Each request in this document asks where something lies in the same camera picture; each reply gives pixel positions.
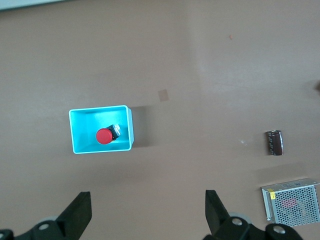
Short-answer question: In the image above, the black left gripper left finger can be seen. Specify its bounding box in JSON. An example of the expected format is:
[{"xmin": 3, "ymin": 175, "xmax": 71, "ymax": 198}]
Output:
[{"xmin": 14, "ymin": 191, "xmax": 93, "ymax": 240}]

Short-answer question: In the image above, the cyan plastic box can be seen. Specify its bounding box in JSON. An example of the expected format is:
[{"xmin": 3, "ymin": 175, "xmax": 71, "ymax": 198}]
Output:
[{"xmin": 68, "ymin": 104, "xmax": 136, "ymax": 155}]

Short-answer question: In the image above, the red push button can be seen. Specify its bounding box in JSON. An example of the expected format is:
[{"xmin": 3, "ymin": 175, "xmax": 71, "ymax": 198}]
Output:
[{"xmin": 95, "ymin": 124, "xmax": 122, "ymax": 146}]

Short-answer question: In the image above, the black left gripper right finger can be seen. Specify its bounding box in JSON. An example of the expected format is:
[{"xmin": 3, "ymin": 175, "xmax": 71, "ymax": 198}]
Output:
[{"xmin": 204, "ymin": 189, "xmax": 251, "ymax": 240}]

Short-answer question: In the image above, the brown tape patch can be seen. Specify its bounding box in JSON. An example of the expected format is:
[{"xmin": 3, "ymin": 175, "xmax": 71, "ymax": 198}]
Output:
[{"xmin": 157, "ymin": 88, "xmax": 171, "ymax": 103}]

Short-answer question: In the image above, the metal mesh power supply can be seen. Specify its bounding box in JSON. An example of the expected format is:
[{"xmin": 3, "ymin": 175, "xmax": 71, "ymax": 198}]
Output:
[{"xmin": 260, "ymin": 177, "xmax": 320, "ymax": 228}]

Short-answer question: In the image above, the dark brown capacitor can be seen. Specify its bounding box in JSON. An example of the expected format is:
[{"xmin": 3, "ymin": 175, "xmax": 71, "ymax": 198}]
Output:
[{"xmin": 265, "ymin": 129, "xmax": 285, "ymax": 157}]

